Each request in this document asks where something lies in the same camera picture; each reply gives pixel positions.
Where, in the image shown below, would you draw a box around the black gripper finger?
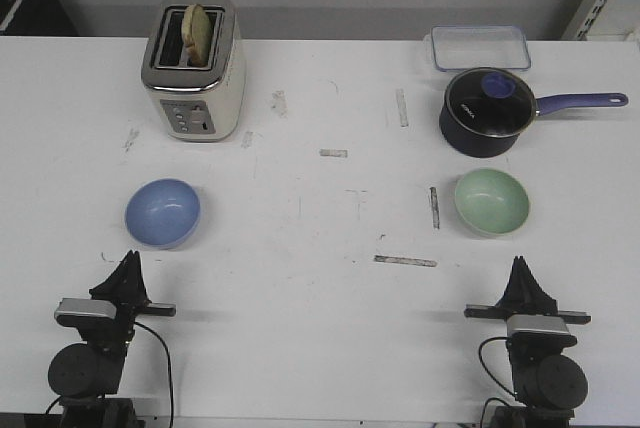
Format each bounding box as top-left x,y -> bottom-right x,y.
102,250 -> 134,293
520,256 -> 556,303
501,256 -> 524,301
130,251 -> 149,301

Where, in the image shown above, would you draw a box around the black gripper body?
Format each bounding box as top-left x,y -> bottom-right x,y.
464,298 -> 591,325
89,285 -> 176,326

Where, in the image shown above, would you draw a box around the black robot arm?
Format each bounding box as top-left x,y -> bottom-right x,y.
48,250 -> 176,427
464,256 -> 591,427

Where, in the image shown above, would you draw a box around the slice of toast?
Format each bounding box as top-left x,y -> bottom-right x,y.
181,4 -> 213,67

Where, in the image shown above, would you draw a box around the silver two-slot toaster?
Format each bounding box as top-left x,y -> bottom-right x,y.
141,0 -> 246,142

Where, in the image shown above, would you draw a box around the clear plastic food container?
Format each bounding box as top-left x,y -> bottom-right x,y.
424,25 -> 531,72

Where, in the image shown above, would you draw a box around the dark blue saucepan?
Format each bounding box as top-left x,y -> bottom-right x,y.
439,92 -> 629,158

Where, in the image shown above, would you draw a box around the blue bowl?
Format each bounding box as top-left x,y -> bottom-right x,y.
124,178 -> 201,249

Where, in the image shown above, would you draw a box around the glass pot lid blue knob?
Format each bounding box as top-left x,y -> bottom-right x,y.
444,67 -> 536,138

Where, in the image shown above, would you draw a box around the green bowl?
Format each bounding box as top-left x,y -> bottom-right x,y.
454,168 -> 531,237

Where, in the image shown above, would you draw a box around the black box in corner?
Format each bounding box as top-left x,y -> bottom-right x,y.
1,0 -> 78,37

